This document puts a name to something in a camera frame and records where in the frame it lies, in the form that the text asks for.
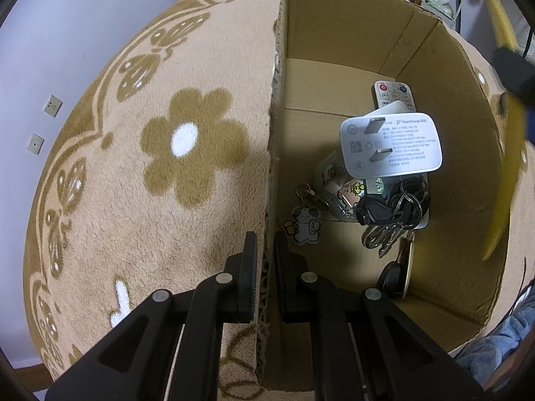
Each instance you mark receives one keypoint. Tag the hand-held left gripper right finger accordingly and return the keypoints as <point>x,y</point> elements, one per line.
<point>284,284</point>

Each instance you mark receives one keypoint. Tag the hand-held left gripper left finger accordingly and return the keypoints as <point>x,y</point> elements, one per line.
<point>246,284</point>

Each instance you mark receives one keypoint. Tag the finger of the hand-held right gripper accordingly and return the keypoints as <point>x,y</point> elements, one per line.
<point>516,75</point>

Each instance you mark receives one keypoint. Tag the round cream compact mirror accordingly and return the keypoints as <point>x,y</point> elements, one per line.
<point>393,280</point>

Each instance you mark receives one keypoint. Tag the teal cartoon earbuds case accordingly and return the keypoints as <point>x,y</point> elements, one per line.
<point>334,183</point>

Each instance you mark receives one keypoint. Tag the bunch of keys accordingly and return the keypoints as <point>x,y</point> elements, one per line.
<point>376,211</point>

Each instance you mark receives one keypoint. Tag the white remote control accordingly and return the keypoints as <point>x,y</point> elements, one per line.
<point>395,92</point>

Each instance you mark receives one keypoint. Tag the white charger adapter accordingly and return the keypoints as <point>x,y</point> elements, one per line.
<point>401,146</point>

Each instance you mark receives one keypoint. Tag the cardboard box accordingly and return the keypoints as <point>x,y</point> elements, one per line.
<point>317,92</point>

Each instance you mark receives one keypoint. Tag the blue fleece garment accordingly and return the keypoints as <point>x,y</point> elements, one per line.
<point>497,351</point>

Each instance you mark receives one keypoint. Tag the wall socket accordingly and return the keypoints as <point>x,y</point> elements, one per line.
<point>34,145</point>
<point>53,105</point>

